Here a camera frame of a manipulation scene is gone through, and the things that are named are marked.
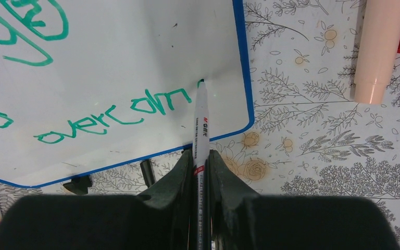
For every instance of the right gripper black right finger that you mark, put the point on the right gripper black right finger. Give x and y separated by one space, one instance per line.
244 219

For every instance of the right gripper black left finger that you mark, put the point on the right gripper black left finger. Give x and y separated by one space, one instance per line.
157 218

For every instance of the green whiteboard marker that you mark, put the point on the green whiteboard marker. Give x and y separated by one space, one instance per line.
200 221

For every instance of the blue framed whiteboard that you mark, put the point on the blue framed whiteboard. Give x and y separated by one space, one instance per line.
90 85

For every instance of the black whiteboard marker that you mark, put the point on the black whiteboard marker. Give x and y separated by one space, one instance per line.
148 172

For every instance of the floral table mat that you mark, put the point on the floral table mat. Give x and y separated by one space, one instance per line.
309 136

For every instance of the pink toy microphone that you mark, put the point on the pink toy microphone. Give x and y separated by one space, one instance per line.
379 41

